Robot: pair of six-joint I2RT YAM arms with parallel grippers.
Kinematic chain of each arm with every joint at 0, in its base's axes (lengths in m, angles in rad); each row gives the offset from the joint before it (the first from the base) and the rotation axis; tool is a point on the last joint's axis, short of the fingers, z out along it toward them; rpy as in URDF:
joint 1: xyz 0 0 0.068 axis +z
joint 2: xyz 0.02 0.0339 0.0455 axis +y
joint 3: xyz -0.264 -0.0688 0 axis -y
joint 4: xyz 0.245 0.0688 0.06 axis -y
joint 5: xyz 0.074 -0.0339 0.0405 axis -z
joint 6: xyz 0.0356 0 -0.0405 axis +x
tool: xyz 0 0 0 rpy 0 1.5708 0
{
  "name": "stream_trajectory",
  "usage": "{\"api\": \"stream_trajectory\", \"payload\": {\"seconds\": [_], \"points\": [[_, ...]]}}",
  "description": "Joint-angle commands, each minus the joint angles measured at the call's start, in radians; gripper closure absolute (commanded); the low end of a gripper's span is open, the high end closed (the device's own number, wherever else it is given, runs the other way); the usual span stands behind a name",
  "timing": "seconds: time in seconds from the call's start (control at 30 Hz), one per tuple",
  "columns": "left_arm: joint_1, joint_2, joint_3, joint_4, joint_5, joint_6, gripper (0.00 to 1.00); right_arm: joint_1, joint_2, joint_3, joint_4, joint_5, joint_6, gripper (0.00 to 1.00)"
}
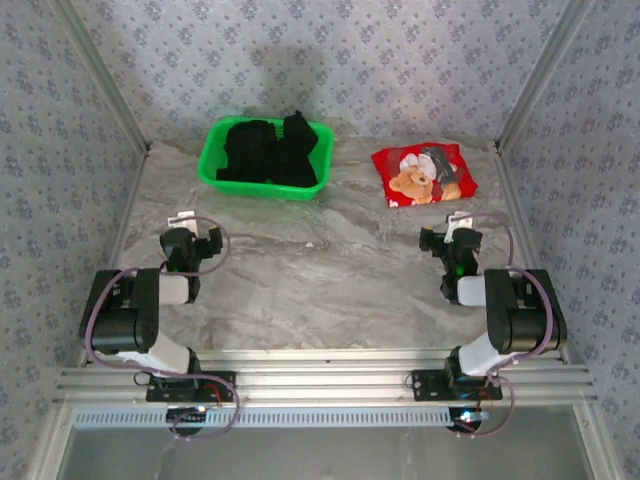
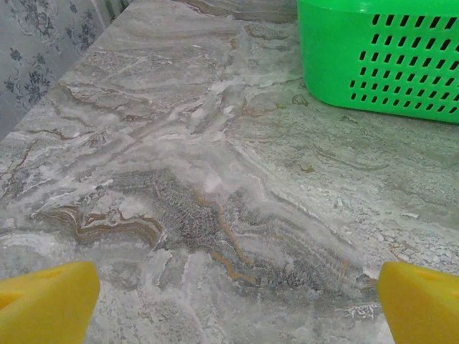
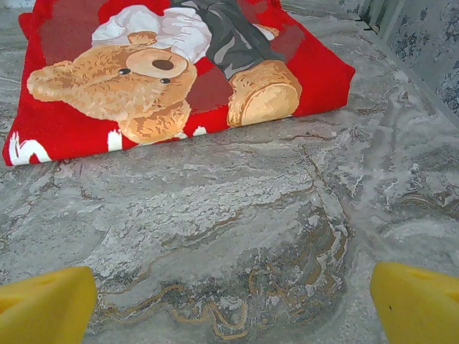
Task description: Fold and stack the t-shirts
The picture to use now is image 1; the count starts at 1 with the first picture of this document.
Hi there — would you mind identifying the black t-shirt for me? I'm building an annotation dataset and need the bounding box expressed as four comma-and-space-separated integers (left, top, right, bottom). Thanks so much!
215, 109, 320, 189

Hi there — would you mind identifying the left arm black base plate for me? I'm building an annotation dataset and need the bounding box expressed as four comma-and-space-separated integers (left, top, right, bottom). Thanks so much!
144, 370, 237, 404

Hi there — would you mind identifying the aluminium table side rail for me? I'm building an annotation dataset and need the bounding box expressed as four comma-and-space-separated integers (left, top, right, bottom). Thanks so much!
78, 143, 153, 366
493, 141, 572, 364

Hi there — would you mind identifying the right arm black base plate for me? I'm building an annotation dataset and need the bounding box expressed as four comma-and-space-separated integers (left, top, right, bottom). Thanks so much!
410, 369, 504, 403

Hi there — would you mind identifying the aluminium corner post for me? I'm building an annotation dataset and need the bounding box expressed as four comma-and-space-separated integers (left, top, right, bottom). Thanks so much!
49, 0, 152, 152
496, 0, 597, 152

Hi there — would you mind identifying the green plastic basket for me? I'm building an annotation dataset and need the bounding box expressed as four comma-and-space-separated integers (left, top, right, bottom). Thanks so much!
197, 115, 335, 202

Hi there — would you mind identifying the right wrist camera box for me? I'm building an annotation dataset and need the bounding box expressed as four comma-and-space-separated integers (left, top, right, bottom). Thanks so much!
445, 211, 474, 241

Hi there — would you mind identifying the grey slotted cable duct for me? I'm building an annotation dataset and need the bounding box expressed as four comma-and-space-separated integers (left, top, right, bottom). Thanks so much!
72, 405, 485, 430

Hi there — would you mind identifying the wide aluminium extrusion rail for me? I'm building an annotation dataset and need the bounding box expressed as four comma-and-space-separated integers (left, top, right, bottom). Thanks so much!
53, 366, 600, 406

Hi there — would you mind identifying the narrow aluminium extrusion rail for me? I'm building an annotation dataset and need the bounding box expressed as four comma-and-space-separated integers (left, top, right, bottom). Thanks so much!
79, 348, 572, 369

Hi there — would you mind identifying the small circuit board with LED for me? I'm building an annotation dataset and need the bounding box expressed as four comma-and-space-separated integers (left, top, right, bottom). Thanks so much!
166, 405, 210, 435
448, 407, 490, 435

